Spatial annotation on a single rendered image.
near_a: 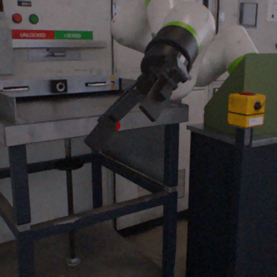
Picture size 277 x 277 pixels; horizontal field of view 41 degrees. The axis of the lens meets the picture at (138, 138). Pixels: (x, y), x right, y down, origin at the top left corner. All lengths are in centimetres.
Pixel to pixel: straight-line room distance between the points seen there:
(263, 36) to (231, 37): 113
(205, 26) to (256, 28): 176
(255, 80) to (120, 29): 47
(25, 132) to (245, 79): 70
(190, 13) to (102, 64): 84
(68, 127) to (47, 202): 86
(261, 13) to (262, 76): 129
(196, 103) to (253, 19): 66
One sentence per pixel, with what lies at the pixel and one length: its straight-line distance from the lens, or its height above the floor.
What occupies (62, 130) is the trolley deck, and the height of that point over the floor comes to 81.
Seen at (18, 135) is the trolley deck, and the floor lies 82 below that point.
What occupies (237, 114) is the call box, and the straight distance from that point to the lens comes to 119.
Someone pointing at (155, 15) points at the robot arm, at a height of 113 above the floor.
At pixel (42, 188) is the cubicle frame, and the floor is 39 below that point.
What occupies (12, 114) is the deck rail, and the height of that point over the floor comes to 87.
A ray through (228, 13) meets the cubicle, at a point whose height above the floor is 123.
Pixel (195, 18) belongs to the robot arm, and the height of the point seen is 110.
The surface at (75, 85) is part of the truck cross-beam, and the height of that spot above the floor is 90.
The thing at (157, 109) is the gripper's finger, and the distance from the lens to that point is 52.
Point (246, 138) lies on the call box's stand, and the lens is 122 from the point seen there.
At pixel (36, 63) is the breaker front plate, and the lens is 146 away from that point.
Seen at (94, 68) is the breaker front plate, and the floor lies 96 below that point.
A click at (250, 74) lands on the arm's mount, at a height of 96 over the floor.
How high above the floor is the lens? 104
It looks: 14 degrees down
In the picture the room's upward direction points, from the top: straight up
